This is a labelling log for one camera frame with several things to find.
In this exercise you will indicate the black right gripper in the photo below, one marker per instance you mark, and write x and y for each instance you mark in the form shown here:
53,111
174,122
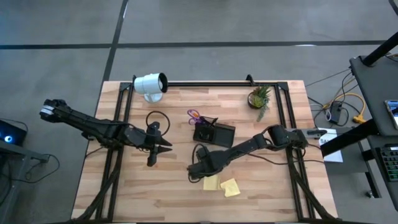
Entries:
208,165

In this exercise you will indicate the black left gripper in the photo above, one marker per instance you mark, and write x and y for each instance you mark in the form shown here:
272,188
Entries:
140,140

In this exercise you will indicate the yellow sticky note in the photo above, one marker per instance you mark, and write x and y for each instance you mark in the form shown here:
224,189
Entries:
211,183
230,187

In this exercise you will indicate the purple scissors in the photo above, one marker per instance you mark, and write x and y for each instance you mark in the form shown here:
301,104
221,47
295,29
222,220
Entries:
194,115

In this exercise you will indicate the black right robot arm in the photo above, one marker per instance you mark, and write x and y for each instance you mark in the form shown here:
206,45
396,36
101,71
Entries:
248,144

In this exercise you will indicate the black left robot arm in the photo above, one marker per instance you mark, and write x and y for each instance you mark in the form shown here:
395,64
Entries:
81,119

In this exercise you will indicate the black mesh desk organizer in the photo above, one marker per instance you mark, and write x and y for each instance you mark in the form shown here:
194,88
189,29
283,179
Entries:
222,137

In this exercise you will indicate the white spotlight lamp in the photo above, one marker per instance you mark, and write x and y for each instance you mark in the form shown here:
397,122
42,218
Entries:
149,84

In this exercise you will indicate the potted succulent plant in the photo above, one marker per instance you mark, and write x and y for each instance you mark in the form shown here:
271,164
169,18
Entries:
258,99

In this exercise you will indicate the white paper sheet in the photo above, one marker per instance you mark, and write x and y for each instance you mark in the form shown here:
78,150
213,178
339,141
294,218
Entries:
334,155

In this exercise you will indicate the black power adapter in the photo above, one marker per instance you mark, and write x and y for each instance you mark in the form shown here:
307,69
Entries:
335,112

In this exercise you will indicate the black desk leg bar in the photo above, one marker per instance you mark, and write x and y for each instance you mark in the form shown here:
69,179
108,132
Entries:
348,140

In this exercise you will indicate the grey metal stand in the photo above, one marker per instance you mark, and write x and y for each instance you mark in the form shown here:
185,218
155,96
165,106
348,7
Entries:
18,155

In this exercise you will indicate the black box with blue light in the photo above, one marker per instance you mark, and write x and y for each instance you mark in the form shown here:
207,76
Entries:
15,133

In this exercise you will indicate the black keyboard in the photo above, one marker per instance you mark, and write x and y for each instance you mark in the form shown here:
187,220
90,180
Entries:
390,163

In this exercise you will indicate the black side desk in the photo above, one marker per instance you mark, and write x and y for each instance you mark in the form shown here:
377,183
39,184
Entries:
373,87

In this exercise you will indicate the smartphone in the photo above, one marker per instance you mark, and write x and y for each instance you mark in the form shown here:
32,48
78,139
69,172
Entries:
393,113

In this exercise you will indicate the black pole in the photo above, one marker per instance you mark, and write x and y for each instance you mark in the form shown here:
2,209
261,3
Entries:
379,51

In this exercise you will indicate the black frame bracket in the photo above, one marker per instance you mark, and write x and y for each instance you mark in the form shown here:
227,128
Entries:
134,79
250,80

